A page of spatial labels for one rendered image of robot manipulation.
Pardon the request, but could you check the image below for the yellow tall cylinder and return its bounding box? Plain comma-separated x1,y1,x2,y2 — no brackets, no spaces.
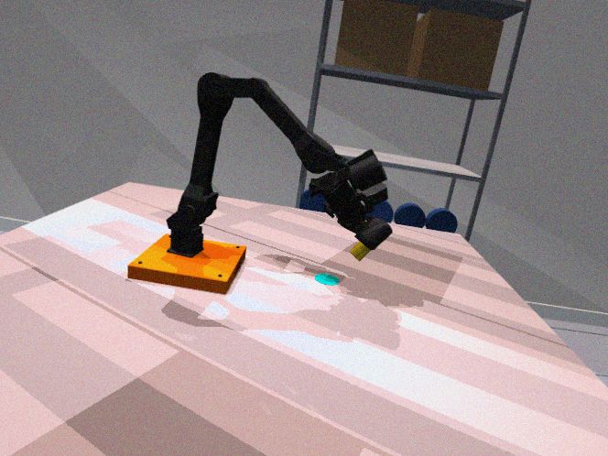
350,242,371,261

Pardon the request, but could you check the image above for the cyan circle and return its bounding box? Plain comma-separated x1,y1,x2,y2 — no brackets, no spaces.
315,274,340,286

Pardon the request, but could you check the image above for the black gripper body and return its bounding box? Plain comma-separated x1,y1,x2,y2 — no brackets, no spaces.
323,192,393,250

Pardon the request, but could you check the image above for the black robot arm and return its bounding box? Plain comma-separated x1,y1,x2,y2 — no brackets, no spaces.
167,72,388,258

